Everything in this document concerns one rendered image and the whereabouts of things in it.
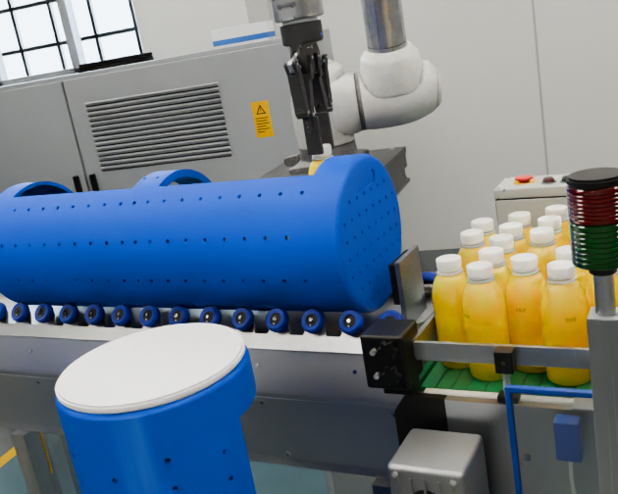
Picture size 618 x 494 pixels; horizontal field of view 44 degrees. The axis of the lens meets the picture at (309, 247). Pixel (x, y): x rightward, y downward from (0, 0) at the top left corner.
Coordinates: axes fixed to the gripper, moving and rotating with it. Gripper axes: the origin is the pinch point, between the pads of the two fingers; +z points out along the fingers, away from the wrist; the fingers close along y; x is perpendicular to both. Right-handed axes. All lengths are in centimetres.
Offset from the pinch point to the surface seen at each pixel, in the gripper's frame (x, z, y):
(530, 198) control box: 33.0, 19.2, -18.8
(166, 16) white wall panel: -196, -41, -222
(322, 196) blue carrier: 7.0, 8.2, 15.8
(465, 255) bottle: 26.6, 22.6, 4.8
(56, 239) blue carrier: -53, 13, 19
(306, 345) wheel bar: -0.5, 35.0, 17.0
